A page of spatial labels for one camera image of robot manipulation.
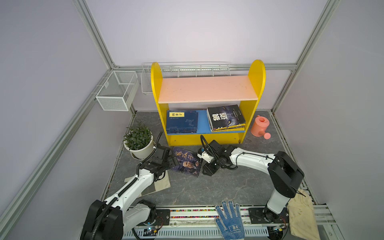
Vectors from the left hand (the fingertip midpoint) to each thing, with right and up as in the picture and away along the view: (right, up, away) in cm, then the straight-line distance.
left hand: (171, 162), depth 86 cm
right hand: (+21, -5, +1) cm, 21 cm away
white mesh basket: (-38, +43, +13) cm, 59 cm away
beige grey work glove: (-8, -13, -2) cm, 16 cm away
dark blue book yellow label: (+6, +24, +4) cm, 25 cm away
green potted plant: (-19, +15, -1) cm, 24 cm away
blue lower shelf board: (+19, +21, +8) cm, 29 cm away
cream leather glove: (+67, -26, -13) cm, 74 cm away
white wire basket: (+6, +57, +8) cm, 58 cm away
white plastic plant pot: (-15, +6, -2) cm, 16 cm away
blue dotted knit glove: (+33, -28, -15) cm, 46 cm away
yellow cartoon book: (+39, +19, +4) cm, 44 cm away
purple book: (+10, -1, +5) cm, 12 cm away
